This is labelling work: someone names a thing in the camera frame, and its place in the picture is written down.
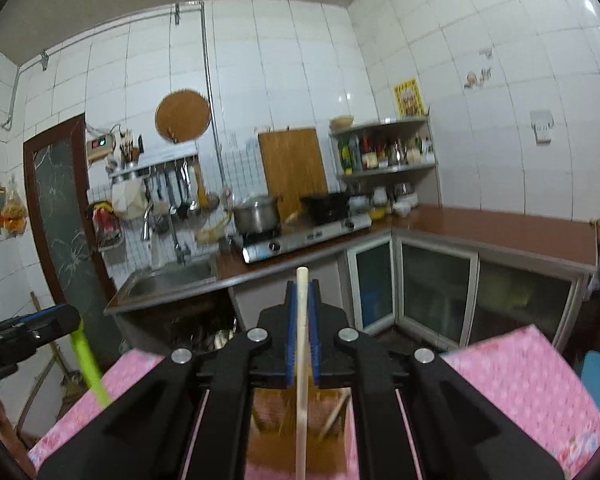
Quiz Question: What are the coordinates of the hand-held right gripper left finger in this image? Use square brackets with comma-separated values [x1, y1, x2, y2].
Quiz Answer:
[37, 281, 299, 480]

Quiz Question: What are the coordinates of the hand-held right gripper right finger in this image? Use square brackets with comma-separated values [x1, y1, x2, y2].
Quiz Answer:
[307, 280, 566, 480]

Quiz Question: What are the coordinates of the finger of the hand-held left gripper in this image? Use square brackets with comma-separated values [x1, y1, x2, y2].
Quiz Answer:
[0, 304, 82, 366]
[0, 310, 61, 341]

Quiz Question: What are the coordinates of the pale round-tipped chopstick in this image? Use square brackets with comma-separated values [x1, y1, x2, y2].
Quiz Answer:
[294, 267, 311, 480]

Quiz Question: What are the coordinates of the light green chopstick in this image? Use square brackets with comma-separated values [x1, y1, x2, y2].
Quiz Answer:
[70, 317, 114, 408]

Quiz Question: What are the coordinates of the amber plastic chopstick holder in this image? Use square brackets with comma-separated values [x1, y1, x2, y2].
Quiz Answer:
[245, 387, 354, 467]

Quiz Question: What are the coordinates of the row of hanging kitchen utensils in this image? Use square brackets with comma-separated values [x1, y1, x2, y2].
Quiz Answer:
[145, 157, 221, 221]

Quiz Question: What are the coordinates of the metal cookware under sink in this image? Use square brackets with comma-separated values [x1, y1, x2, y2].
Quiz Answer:
[190, 325, 241, 354]

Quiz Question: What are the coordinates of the steel gas stove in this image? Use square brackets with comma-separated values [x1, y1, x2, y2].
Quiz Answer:
[240, 212, 373, 265]

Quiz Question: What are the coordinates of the brown door with frosted glass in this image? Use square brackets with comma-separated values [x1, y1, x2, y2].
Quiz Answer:
[22, 112, 124, 357]

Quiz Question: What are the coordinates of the hanging bag with orange contents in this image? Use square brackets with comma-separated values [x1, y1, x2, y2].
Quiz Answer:
[0, 177, 27, 239]

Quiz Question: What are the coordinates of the steel sink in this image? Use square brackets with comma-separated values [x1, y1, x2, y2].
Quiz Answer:
[105, 258, 220, 314]

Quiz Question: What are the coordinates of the steel pot with lid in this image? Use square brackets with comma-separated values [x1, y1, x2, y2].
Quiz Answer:
[231, 196, 284, 235]

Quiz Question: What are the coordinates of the yellow plastic bowl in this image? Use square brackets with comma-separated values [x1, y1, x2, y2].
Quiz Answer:
[195, 215, 231, 244]

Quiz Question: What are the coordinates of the black wok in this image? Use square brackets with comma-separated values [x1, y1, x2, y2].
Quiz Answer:
[300, 191, 351, 226]

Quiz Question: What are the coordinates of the white hanging cloth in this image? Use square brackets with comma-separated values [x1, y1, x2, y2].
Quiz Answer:
[111, 180, 151, 221]

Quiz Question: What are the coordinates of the steel faucet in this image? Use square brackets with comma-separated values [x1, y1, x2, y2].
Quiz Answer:
[140, 203, 194, 266]

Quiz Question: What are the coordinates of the rectangular wooden cutting board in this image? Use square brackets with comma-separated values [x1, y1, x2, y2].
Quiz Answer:
[258, 128, 329, 219]

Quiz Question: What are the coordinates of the stack of white dishes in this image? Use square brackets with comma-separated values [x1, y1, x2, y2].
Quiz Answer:
[372, 185, 421, 219]

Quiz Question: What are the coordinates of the white box with red display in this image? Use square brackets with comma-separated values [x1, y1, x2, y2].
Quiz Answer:
[86, 127, 119, 164]

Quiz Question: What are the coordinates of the cutlery holder with knives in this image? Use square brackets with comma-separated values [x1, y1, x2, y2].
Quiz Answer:
[119, 130, 145, 170]

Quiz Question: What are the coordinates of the row of condiment bottles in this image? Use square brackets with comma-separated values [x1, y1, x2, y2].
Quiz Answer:
[338, 130, 437, 176]

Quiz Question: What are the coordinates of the grey corner shelf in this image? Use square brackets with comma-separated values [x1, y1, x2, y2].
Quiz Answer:
[329, 116, 441, 209]

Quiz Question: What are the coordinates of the kitchen counter with glass cabinets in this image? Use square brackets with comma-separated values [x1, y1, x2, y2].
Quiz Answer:
[104, 204, 599, 362]

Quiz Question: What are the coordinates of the pink floral tablecloth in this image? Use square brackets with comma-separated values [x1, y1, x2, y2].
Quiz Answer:
[27, 325, 600, 480]

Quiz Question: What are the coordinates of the round wooden board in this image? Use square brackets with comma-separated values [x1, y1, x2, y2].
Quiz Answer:
[154, 89, 212, 145]

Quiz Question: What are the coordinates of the wire basket with red item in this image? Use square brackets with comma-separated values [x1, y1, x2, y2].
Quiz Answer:
[92, 201, 126, 252]

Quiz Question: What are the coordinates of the metal wall rack shelf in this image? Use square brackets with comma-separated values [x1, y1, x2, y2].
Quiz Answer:
[109, 152, 201, 181]

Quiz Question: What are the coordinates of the yellow wall poster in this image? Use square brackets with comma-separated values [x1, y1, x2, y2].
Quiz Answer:
[393, 78, 425, 119]

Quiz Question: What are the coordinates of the metal wall pipe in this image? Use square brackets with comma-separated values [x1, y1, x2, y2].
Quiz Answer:
[0, 2, 227, 197]

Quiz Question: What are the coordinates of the white wall socket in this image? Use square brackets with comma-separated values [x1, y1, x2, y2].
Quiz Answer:
[529, 109, 556, 147]

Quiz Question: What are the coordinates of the wall sticker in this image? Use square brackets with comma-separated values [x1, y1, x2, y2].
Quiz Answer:
[463, 48, 496, 90]

